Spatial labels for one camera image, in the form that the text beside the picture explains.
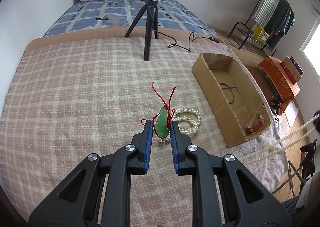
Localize red strap wristwatch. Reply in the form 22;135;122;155
245;115;265;134

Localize white multi-strand pearl bracelet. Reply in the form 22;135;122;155
158;108;202;147

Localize green jade pendant red cord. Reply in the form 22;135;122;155
140;82;177;140

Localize dark blue bangle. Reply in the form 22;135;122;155
219;83;236;105

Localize brown cardboard box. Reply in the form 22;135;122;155
192;53;271;148

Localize pink plaid blanket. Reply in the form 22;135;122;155
1;29;279;219

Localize orange cloth covered table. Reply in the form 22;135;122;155
257;56;300;115

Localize stack of boxes and books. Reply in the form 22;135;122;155
280;57;303;84

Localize black clothes rack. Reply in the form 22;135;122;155
228;0;296;57

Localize yellow box on rack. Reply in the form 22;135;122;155
252;25;269;45

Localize bright window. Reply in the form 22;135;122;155
300;18;320;77

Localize dark hanging clothes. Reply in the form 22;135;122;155
264;0;295;49

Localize blue patchwork bed sheet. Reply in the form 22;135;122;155
45;0;217;36

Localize black tripod stand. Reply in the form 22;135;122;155
124;0;159;62

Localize striped white hanging cloth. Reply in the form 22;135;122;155
252;0;280;28

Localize black power cable with remote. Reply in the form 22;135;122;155
142;0;229;53

